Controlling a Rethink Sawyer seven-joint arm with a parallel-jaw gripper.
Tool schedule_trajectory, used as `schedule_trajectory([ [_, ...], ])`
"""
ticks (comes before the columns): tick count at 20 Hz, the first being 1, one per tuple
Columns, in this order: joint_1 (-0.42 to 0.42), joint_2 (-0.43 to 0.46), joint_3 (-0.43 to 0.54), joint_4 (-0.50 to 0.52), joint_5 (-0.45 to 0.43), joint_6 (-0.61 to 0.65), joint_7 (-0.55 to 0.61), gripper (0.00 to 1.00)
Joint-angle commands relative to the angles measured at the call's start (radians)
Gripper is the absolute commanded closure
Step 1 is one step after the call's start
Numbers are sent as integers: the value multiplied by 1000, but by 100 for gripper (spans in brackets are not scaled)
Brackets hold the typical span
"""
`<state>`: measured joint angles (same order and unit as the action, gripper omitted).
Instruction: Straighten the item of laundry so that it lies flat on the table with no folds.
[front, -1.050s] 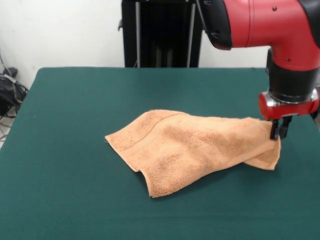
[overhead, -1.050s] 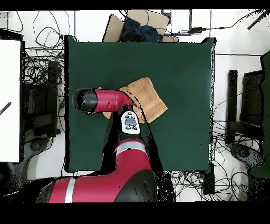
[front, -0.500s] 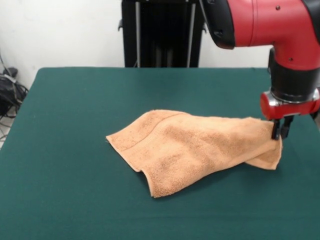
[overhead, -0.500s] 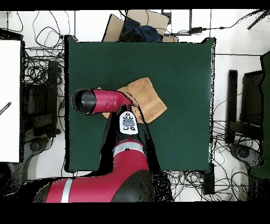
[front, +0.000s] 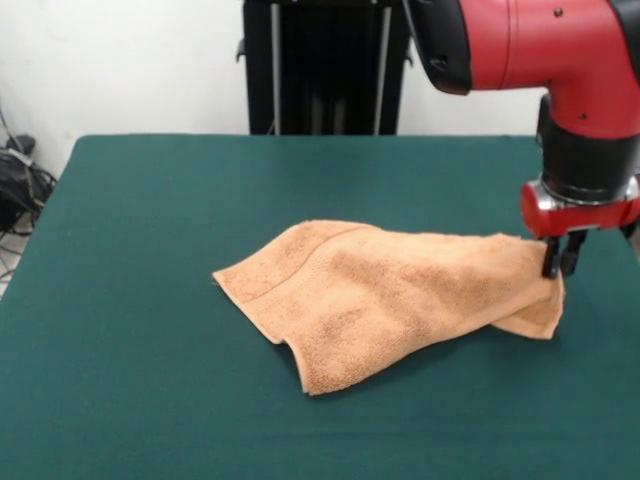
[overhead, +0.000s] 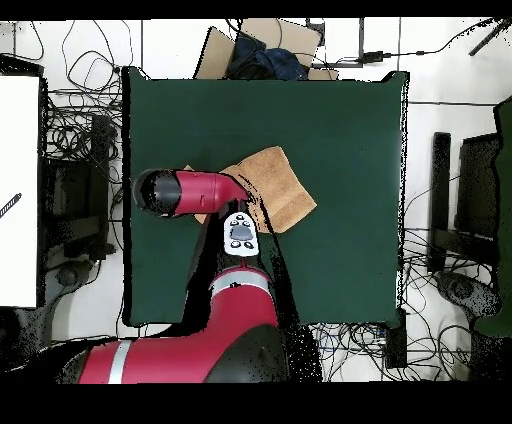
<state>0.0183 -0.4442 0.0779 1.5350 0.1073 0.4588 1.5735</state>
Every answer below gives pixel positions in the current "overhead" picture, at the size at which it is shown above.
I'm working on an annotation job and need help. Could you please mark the tan terry towel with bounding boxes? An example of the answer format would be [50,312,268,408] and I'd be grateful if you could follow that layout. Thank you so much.
[181,145,319,235]

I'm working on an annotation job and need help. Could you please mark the white flat panel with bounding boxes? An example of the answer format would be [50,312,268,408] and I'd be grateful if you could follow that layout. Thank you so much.
[0,74,41,309]

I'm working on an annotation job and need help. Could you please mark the dark green table cloth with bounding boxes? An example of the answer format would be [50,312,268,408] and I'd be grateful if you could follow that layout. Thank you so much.
[121,65,410,327]

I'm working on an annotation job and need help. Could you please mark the dark blue jeans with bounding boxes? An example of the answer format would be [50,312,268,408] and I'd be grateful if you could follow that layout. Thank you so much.
[227,31,310,81]

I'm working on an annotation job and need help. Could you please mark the brown cardboard box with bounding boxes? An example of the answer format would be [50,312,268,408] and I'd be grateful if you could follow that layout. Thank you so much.
[192,17,340,81]

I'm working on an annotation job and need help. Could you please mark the black power strip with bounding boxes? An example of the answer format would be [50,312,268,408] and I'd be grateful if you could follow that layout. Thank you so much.
[384,309,408,369]

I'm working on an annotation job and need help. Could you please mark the grey stand foot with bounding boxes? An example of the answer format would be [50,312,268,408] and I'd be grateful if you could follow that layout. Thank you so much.
[435,271,501,319]
[47,259,95,305]

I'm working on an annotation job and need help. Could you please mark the black striped rod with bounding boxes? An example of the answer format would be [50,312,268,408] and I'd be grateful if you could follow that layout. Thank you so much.
[0,192,23,220]

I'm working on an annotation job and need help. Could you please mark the dark metal bar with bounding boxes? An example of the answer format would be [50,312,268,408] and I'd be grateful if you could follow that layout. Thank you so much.
[468,18,510,57]

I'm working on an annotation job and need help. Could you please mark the black stand frame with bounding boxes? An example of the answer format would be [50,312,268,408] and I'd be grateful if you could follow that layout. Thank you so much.
[39,113,117,261]
[427,131,501,273]

